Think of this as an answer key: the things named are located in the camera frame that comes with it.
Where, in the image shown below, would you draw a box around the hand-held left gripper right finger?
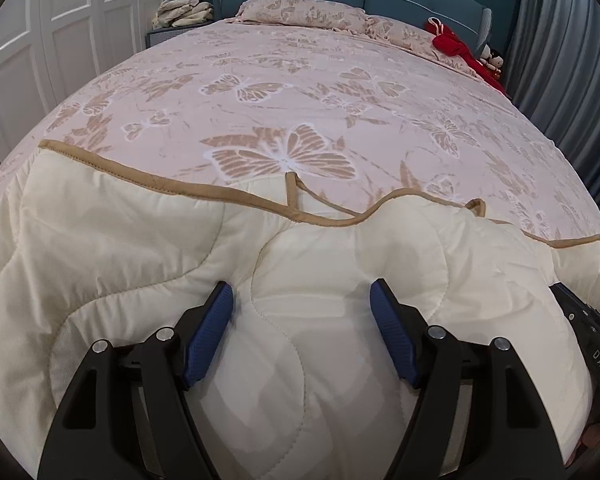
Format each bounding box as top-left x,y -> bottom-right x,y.
370,277 -> 566,480

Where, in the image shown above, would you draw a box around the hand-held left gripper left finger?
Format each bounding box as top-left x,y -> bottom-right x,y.
37,281 -> 236,480

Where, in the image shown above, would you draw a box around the cream quilted jacket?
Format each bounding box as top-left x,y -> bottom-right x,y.
0,140 -> 600,480

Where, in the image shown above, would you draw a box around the pile of cream clothes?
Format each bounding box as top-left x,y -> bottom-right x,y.
152,0 -> 215,29

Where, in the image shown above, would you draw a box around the pink butterfly bedspread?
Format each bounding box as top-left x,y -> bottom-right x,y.
0,16 -> 600,466

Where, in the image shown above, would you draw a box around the red garment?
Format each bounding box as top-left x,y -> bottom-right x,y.
427,17 -> 508,96

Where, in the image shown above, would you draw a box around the small plush dolls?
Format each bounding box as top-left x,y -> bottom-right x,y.
480,45 -> 506,78

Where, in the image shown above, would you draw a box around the pink floral pillow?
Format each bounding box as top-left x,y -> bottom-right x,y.
237,0 -> 368,31
365,15 -> 481,78

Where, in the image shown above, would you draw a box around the grey curtain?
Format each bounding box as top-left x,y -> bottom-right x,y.
500,0 -> 600,186

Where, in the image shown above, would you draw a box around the grey nightstand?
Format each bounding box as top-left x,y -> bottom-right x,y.
146,20 -> 216,48

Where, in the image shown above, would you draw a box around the white wardrobe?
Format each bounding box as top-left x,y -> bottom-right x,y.
0,0 -> 173,161

